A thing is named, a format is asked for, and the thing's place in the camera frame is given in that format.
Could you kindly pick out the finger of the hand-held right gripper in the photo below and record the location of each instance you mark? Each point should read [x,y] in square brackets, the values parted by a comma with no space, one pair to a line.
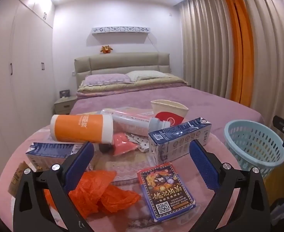
[279,122]

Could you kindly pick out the bed with purple bedspread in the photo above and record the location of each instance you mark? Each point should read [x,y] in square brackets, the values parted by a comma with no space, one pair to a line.
[204,104]

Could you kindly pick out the pink plastic packet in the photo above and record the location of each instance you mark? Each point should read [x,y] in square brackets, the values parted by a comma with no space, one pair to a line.
[125,143]

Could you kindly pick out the folded beige quilt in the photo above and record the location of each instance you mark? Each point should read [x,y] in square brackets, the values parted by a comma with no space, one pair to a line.
[156,83]

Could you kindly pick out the orange white wipes canister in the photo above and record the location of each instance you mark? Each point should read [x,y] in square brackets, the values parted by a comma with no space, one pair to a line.
[81,128]

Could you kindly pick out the blue white milk carton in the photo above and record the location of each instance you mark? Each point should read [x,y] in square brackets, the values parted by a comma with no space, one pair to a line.
[47,156]
[175,141]

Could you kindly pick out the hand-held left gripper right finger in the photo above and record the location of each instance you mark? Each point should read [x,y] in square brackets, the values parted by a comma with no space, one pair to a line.
[202,162]

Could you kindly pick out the orange curtain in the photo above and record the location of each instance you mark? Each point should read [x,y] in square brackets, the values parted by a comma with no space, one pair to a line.
[241,53]

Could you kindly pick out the brown paper packet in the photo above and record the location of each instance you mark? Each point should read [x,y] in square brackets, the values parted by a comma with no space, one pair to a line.
[17,177]

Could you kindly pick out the beige nightstand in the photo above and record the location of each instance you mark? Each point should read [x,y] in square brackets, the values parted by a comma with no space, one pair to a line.
[64,105]

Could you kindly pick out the white wardrobe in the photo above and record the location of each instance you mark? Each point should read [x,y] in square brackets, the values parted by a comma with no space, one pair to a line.
[18,77]

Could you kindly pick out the cream pillow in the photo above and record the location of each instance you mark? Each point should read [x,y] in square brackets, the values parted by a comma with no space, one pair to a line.
[148,75]

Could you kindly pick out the pink printed blanket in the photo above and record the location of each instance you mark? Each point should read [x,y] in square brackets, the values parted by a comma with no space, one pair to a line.
[122,166]

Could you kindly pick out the patterned white wrapper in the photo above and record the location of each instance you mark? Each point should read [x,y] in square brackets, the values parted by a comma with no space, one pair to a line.
[139,142]

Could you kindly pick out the red white paper cup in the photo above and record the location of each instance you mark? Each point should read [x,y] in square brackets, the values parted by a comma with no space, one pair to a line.
[169,112]

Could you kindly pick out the orange plush toy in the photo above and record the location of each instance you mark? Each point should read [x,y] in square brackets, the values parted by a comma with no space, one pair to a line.
[106,49]

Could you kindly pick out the beige curtain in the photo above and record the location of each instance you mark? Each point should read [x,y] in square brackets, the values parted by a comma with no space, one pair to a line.
[204,46]

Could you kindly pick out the small picture frame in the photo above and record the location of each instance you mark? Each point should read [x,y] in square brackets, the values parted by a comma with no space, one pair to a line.
[64,93]

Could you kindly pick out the purple pillow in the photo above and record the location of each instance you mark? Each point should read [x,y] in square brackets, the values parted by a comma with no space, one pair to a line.
[105,79]

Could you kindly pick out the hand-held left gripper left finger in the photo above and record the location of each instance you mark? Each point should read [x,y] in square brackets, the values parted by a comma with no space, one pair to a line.
[80,159]

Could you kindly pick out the beige padded headboard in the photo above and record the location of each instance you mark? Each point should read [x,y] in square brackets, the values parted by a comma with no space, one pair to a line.
[122,64]

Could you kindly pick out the clear plastic bottle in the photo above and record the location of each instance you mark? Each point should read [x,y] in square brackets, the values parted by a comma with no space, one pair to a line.
[134,124]

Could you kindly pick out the light blue plastic basket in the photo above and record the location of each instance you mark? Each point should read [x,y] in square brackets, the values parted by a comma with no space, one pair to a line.
[250,147]

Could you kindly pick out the playing card box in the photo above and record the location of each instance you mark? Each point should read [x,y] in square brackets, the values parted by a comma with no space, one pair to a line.
[165,191]

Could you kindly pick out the orange plastic bag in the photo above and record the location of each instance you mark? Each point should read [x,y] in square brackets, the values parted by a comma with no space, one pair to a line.
[96,191]

